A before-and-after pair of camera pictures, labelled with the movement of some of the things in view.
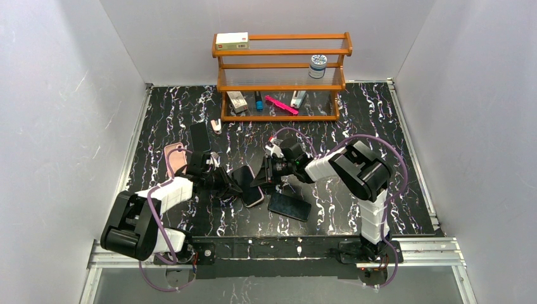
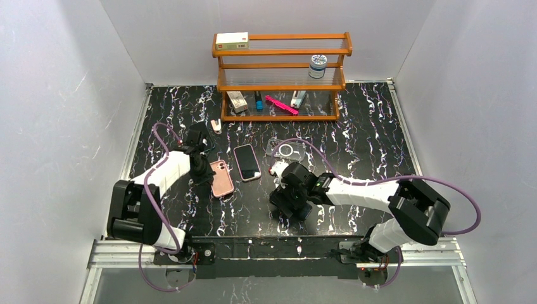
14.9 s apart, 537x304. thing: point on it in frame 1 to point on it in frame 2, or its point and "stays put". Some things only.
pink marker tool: [268, 98] stays put
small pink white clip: [216, 125] stays put
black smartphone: [250, 194] to [247, 162]
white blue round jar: [318, 66] stays put
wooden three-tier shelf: [283, 77] stays put
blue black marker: [259, 101] stays put
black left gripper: [224, 184] to [201, 166]
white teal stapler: [297, 98] stays put
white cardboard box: [232, 41] stays put
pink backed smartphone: [252, 195] to [247, 162]
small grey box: [237, 101] stays put
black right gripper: [268, 173] to [289, 201]
